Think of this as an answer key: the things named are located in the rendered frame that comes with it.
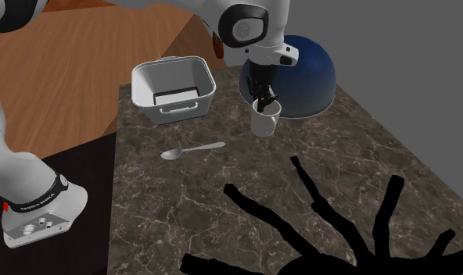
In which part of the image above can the dark robot stand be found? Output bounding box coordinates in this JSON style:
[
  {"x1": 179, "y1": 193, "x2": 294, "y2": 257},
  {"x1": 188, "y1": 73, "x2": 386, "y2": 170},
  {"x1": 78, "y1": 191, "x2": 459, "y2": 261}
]
[{"x1": 0, "y1": 134, "x2": 119, "y2": 275}]

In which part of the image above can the silver spoon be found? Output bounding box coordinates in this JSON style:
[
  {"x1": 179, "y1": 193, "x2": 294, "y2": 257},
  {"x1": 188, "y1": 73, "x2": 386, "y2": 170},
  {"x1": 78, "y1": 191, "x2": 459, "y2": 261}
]
[{"x1": 160, "y1": 141, "x2": 227, "y2": 161}]

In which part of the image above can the white mug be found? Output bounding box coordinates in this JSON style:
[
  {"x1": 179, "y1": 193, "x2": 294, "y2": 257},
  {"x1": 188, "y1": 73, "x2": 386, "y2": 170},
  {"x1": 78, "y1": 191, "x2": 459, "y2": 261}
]
[{"x1": 251, "y1": 98, "x2": 283, "y2": 138}]

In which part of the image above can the blue dome-shaped bowl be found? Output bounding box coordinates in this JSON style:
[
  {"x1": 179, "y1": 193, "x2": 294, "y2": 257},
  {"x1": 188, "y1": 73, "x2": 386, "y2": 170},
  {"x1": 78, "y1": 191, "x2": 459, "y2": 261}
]
[{"x1": 239, "y1": 34, "x2": 338, "y2": 120}]

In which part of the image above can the white rectangular bin with handle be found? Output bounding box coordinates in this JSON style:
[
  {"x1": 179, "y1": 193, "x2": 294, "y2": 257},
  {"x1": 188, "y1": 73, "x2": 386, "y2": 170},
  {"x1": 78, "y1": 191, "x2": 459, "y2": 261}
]
[{"x1": 131, "y1": 55, "x2": 217, "y2": 126}]

